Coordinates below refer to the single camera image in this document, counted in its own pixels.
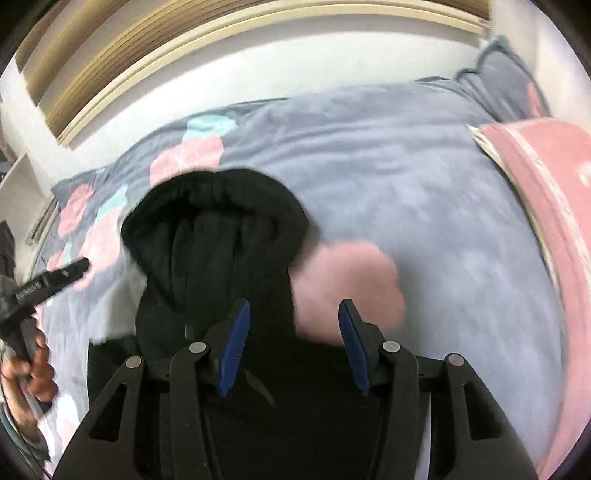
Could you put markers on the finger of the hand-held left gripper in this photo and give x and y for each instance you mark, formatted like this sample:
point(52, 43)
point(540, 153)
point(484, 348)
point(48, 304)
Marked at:
point(64, 273)

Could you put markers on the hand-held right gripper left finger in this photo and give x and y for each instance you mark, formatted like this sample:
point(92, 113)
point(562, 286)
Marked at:
point(235, 341)

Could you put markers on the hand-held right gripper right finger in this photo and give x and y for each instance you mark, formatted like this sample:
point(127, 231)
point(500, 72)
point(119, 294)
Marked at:
point(353, 346)

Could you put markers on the black hoodie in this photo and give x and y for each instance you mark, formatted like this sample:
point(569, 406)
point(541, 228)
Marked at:
point(217, 240)

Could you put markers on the person's left forearm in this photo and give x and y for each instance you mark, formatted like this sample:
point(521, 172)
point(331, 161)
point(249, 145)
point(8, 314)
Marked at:
point(21, 429)

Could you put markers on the person's left hand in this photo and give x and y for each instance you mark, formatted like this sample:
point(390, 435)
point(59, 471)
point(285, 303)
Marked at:
point(39, 374)

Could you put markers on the white bookshelf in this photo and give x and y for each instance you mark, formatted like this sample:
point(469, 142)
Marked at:
point(21, 184)

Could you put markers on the grey floral blanket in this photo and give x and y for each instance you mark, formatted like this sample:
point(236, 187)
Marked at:
point(392, 194)

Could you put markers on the brown striped window blind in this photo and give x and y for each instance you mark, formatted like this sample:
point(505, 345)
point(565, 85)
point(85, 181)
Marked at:
point(152, 46)

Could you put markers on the pink pillow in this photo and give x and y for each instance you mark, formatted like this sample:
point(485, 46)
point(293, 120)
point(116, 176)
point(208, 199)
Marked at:
point(554, 194)

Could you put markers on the grey pillow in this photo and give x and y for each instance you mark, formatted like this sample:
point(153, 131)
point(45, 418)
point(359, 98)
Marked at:
point(503, 78)

